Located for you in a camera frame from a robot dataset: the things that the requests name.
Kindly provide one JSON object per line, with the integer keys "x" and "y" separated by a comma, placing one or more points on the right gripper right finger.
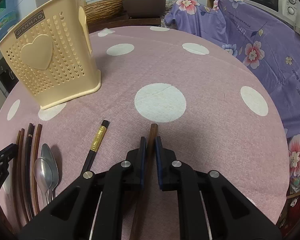
{"x": 192, "y": 188}

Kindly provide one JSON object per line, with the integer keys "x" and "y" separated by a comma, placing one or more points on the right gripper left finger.
{"x": 126, "y": 184}

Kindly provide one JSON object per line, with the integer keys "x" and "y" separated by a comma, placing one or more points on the dark brown chopstick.
{"x": 28, "y": 146}

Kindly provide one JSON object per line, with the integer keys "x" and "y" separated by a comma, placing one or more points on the thin brown chopstick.
{"x": 21, "y": 177}

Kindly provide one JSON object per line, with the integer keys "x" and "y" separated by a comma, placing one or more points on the brown wooden chopstick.
{"x": 142, "y": 204}

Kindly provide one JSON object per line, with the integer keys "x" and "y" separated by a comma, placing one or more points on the steel spoon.
{"x": 49, "y": 157}
{"x": 43, "y": 176}

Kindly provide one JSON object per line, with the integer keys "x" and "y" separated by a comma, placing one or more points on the black gold-banded chopstick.
{"x": 95, "y": 146}

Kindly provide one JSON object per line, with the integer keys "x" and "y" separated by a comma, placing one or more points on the pink polka dot tablecloth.
{"x": 211, "y": 110}

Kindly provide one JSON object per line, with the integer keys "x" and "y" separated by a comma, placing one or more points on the cream plastic utensil holder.
{"x": 50, "y": 53}

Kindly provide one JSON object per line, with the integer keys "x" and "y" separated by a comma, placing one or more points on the dark wooden counter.
{"x": 123, "y": 21}

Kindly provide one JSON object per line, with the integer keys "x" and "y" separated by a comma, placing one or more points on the purple floral cloth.
{"x": 264, "y": 44}

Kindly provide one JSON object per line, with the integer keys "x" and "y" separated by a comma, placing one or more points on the woven brown basin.
{"x": 103, "y": 10}

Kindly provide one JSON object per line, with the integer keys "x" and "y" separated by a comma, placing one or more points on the white brown rice cooker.
{"x": 144, "y": 8}

